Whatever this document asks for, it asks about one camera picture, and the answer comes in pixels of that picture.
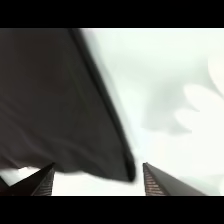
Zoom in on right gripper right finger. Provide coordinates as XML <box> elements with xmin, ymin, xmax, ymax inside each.
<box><xmin>142</xmin><ymin>161</ymin><xmax>207</xmax><ymax>197</ymax></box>

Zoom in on dark grey garment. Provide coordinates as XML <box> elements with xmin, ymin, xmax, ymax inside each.
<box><xmin>0</xmin><ymin>27</ymin><xmax>137</xmax><ymax>183</ymax></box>

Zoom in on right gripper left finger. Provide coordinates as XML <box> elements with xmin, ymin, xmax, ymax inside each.
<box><xmin>0</xmin><ymin>162</ymin><xmax>56</xmax><ymax>197</ymax></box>

